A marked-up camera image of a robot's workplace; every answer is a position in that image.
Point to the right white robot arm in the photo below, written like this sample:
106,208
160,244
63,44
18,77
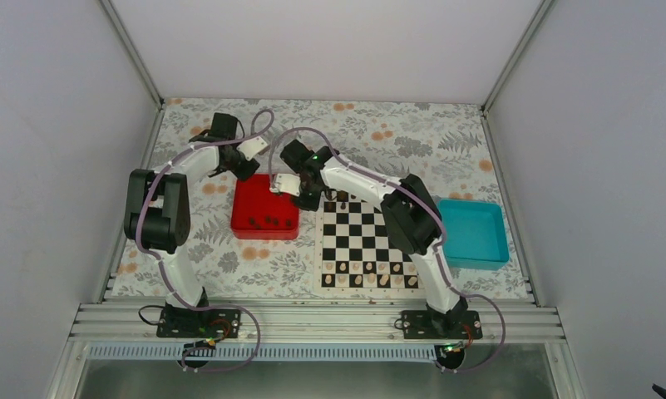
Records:
412,219

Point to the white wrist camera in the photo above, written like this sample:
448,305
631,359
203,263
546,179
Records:
252,147
286,184

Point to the aluminium front rail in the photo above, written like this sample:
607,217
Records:
352,321

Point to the teal plastic tray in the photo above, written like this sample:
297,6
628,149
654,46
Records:
476,235

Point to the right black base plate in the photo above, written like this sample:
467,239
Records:
426,325

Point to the aluminium corner post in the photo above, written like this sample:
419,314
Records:
125,38
536,21

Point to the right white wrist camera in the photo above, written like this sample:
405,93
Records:
286,184

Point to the floral patterned table mat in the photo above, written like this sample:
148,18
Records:
445,145

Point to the right aluminium corner post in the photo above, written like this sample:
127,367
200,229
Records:
536,21

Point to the left aluminium corner post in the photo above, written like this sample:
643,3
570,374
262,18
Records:
125,38

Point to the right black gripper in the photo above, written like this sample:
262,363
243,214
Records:
313,205

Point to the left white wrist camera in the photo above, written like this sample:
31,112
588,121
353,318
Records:
252,147

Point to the black white chessboard mat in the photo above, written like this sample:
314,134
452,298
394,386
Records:
355,233

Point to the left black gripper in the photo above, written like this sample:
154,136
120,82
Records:
244,174

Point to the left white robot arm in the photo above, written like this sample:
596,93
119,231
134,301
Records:
157,213

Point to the red plastic tray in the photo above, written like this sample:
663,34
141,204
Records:
259,214

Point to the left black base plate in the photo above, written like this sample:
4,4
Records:
185,323

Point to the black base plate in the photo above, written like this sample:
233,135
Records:
185,323
426,325

